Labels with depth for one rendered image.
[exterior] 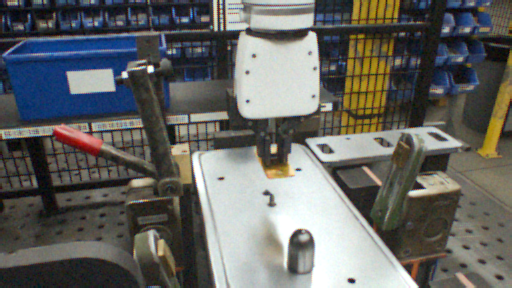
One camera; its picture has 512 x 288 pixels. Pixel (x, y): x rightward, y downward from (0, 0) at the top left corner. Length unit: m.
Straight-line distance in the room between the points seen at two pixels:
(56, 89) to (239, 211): 0.48
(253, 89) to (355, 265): 0.24
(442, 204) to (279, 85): 0.28
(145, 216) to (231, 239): 0.11
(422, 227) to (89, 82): 0.66
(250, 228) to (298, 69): 0.22
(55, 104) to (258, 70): 0.52
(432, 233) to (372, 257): 0.15
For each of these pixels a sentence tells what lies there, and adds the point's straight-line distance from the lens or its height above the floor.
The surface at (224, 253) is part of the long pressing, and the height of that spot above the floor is 1.00.
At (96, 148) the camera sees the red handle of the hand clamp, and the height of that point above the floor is 1.12.
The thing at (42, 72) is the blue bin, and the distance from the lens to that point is 0.87.
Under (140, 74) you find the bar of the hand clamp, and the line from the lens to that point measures 0.46.
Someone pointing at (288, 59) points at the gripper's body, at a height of 1.22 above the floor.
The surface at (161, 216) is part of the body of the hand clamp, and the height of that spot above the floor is 1.02.
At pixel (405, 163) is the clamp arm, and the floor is 1.08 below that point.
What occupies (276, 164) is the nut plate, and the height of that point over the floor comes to 1.07.
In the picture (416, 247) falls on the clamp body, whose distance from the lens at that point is 0.62.
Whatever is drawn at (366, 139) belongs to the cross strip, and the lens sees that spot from 0.80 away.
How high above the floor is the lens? 1.33
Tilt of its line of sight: 26 degrees down
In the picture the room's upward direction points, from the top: straight up
